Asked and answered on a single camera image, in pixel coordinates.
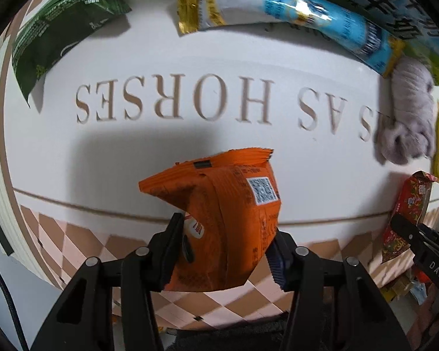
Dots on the lavender towel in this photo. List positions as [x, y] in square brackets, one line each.
[411, 135]

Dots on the green snack packet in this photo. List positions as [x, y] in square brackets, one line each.
[58, 27]

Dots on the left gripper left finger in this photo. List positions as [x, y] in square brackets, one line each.
[150, 268]

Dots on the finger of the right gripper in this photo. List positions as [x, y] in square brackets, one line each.
[413, 234]

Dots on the orange snack packet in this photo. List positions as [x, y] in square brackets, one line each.
[231, 202]

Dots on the light blue snack packet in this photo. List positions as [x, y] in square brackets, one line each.
[374, 46]

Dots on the red snack bag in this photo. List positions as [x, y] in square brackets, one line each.
[412, 204]

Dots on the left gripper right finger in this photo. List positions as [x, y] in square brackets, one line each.
[294, 268]

